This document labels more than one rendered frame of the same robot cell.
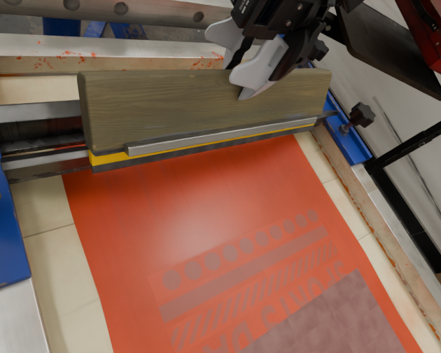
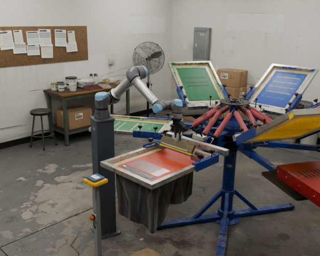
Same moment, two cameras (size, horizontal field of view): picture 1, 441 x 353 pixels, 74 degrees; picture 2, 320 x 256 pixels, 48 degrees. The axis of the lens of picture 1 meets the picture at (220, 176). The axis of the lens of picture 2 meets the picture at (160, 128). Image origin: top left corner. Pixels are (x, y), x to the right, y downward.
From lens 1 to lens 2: 3.04 m
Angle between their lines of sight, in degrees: 87
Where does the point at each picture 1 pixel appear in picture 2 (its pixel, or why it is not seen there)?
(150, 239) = (157, 155)
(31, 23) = (251, 199)
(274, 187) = (177, 162)
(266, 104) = (180, 145)
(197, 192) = (167, 157)
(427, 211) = not seen: outside the picture
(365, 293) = (166, 171)
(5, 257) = (147, 146)
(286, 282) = (160, 164)
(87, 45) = not seen: hidden behind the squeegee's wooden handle
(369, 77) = not seen: outside the picture
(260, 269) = (160, 162)
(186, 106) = (169, 141)
